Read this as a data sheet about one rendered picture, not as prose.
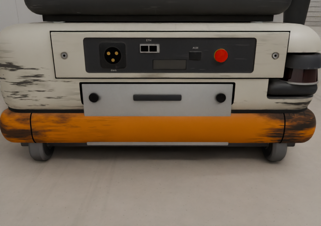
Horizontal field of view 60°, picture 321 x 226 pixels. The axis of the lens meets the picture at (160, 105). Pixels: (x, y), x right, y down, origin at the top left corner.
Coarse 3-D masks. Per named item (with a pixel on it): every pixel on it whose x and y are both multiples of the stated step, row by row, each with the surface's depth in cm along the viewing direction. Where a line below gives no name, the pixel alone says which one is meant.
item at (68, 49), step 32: (64, 32) 48; (96, 32) 48; (128, 32) 48; (160, 32) 48; (192, 32) 48; (224, 32) 48; (256, 32) 48; (288, 32) 48; (64, 64) 49; (96, 64) 50; (128, 64) 50; (160, 64) 49; (192, 64) 50; (224, 64) 50; (256, 64) 49
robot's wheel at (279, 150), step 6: (270, 144) 57; (276, 144) 55; (282, 144) 55; (264, 150) 60; (270, 150) 57; (276, 150) 55; (282, 150) 55; (270, 156) 57; (276, 156) 56; (282, 156) 56
